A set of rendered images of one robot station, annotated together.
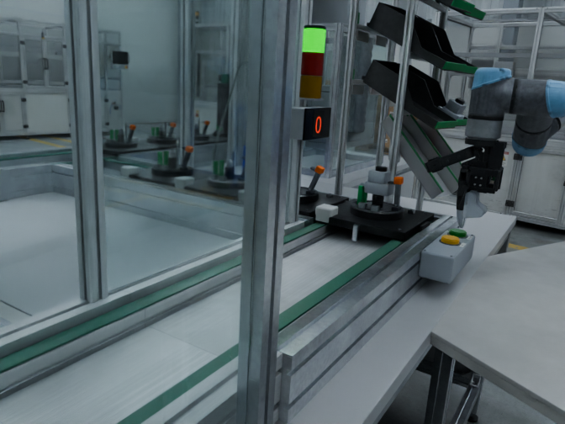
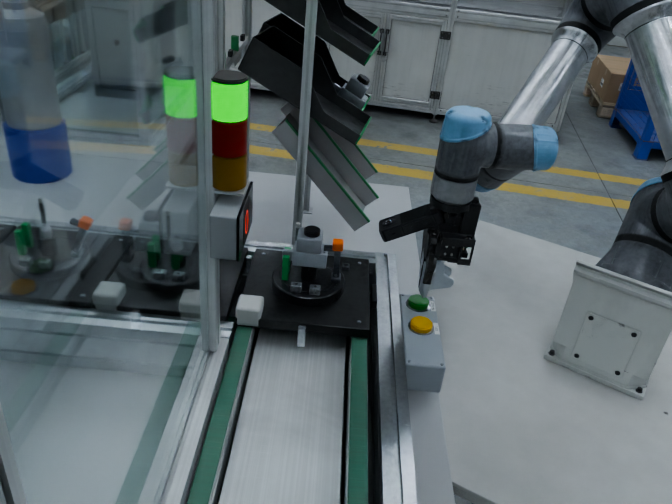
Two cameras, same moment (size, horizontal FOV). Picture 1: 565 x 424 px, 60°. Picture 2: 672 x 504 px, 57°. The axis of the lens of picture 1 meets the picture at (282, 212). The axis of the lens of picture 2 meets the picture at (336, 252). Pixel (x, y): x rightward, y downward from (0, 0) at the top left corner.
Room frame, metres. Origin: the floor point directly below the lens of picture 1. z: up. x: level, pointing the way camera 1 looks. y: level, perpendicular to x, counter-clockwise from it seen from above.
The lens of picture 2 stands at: (0.41, 0.24, 1.64)
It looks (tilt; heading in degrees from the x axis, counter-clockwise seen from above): 31 degrees down; 327
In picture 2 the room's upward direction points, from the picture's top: 6 degrees clockwise
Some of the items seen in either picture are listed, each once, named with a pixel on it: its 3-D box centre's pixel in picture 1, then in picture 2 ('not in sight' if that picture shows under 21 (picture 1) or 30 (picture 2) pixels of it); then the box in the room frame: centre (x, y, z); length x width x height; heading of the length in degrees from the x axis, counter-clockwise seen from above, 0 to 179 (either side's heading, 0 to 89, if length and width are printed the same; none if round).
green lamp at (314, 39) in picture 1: (314, 40); (228, 98); (1.17, -0.05, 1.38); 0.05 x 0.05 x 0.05
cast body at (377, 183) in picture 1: (376, 179); (305, 244); (1.27, -0.24, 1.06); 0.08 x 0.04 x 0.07; 58
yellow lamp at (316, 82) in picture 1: (310, 87); (228, 168); (1.17, -0.05, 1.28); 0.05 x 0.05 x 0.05
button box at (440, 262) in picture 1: (448, 254); (418, 339); (1.08, -0.39, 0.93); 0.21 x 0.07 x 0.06; 148
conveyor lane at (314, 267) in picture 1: (311, 263); (275, 422); (1.02, -0.07, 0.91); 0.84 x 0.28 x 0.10; 148
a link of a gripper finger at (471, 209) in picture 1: (470, 211); (437, 281); (1.11, -0.44, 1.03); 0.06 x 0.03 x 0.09; 58
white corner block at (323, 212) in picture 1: (326, 214); (249, 310); (1.23, -0.11, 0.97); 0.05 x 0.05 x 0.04; 58
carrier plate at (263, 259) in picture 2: (376, 216); (307, 289); (1.26, -0.25, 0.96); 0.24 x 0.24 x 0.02; 58
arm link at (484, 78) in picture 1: (490, 93); (464, 143); (1.13, -0.44, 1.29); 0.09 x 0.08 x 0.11; 66
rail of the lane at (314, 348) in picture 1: (392, 278); (387, 419); (0.95, -0.23, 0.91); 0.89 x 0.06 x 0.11; 148
